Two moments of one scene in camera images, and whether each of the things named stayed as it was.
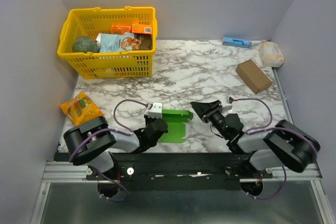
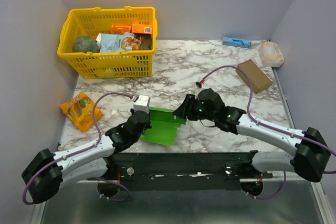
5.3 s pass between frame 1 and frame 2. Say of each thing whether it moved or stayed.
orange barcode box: stayed
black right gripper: moved
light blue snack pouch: stayed
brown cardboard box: stayed
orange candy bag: stayed
